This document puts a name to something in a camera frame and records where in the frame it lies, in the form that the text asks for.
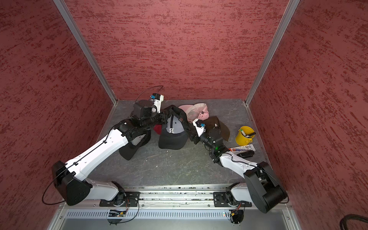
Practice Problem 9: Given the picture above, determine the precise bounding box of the yellow plastic cup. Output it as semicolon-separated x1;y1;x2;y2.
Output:
235;126;255;146

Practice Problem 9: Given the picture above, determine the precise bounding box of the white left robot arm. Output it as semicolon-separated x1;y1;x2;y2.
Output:
51;109;170;206

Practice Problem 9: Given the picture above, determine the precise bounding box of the brown baseball cap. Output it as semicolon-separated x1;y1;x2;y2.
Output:
203;116;230;141

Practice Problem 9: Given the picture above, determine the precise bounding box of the right rear aluminium corner post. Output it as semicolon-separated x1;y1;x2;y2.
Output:
245;0;300;106

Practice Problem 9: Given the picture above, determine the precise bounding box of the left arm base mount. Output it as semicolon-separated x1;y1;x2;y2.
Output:
99;192;140;208

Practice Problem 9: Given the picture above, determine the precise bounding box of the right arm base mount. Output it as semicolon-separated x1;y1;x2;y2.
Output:
213;192;252;208

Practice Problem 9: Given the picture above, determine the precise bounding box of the black cable coil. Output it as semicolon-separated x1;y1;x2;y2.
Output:
340;214;368;230

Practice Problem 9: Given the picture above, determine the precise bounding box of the black baseball cap letter R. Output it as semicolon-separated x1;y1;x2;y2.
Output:
158;105;190;150

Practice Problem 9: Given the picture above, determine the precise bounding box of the toothpaste tube box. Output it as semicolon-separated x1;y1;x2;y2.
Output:
230;144;255;152

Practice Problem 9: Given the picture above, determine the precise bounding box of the dark red baseball cap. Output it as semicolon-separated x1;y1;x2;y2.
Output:
153;125;162;135

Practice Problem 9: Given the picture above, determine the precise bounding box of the pink baseball cap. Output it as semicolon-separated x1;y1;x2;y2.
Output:
179;103;209;123

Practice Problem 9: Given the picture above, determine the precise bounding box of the left rear aluminium corner post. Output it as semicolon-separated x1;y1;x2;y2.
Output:
53;0;118;105

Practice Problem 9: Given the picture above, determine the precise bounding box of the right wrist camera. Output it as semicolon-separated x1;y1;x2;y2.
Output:
192;118;205;137

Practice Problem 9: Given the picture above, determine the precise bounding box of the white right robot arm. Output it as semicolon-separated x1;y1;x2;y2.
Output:
187;126;288;213

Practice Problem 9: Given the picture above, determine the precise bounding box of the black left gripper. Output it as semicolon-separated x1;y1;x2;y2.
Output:
141;108;172;129

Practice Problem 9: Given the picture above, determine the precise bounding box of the aluminium corner post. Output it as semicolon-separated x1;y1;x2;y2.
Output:
245;0;300;106
53;0;118;105

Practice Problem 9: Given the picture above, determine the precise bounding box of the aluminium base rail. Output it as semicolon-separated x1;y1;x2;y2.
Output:
49;184;301;230

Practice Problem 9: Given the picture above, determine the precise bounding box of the black cap under left arm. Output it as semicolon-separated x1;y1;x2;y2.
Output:
118;131;151;161

